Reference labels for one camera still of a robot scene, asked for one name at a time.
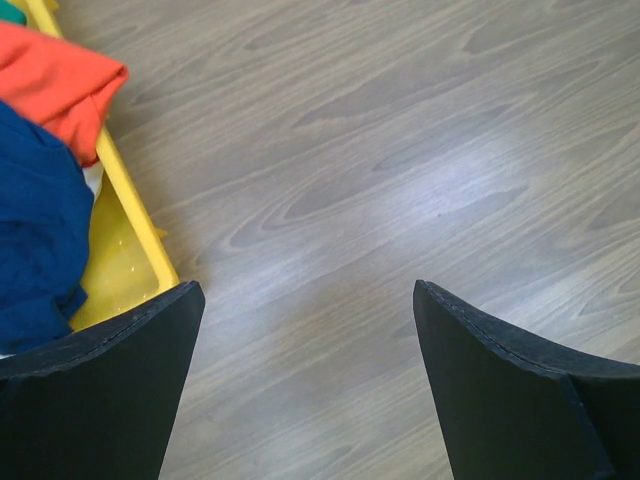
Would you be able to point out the yellow plastic bin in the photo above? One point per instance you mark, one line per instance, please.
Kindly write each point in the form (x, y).
(128, 264)

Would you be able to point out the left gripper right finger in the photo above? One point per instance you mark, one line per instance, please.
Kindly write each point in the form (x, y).
(514, 405)

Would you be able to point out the orange t shirt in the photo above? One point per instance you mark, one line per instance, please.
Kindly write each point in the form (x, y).
(63, 87)

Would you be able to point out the green t shirt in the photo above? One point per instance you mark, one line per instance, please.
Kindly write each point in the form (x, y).
(12, 14)

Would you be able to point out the white cloth piece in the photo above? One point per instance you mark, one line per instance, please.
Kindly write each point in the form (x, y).
(93, 176)

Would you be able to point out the navy blue t shirt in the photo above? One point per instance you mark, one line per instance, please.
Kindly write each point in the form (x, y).
(46, 209)

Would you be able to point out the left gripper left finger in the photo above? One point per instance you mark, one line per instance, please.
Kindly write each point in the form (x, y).
(101, 403)

